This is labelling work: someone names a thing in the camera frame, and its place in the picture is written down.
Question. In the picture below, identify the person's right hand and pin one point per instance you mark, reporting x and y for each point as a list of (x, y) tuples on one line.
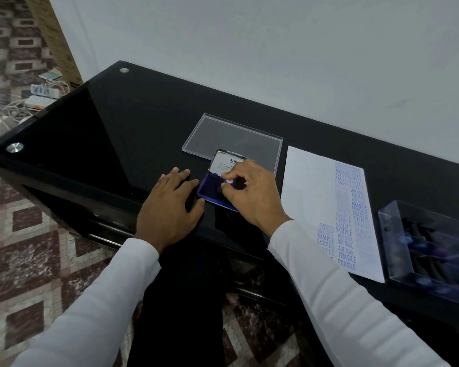
[(260, 198)]

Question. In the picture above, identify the person's left hand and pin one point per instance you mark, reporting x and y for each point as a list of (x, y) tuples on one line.
[(164, 214)]

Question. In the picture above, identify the person's left middle finger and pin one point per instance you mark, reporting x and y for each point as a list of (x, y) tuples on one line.
[(181, 176)]

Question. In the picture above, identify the person's left little finger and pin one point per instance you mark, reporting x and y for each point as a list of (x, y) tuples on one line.
[(160, 180)]

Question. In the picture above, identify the person's left thumb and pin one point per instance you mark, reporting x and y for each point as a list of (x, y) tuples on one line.
[(198, 209)]

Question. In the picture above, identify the person's right thumb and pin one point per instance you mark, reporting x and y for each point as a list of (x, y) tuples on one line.
[(226, 191)]

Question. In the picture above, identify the small rubber stamp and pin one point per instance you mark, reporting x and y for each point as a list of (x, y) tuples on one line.
[(230, 181)]

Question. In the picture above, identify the blue ink stamp pad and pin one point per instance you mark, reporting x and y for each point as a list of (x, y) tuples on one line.
[(214, 194)]

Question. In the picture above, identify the person's left forearm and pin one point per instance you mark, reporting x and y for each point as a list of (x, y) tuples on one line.
[(95, 309)]

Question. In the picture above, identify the person's right forearm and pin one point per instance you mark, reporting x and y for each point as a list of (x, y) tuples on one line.
[(340, 301)]

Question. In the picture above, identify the clear plastic lid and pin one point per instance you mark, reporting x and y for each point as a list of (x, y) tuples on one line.
[(237, 139)]

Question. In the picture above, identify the white stamped paper sheet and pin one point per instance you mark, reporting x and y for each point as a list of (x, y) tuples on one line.
[(313, 202)]

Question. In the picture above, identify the person's black trousers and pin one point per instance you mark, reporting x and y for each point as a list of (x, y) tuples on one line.
[(176, 309)]

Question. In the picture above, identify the white power strip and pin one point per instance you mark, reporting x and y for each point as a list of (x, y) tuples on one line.
[(45, 90), (36, 102)]

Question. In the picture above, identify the brown cardboard box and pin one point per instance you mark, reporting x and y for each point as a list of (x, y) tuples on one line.
[(55, 38)]

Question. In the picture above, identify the clear plastic stamp box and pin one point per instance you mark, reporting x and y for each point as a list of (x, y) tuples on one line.
[(428, 252)]

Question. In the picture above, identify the set of blue-black stamps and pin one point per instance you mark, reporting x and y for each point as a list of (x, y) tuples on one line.
[(436, 256)]

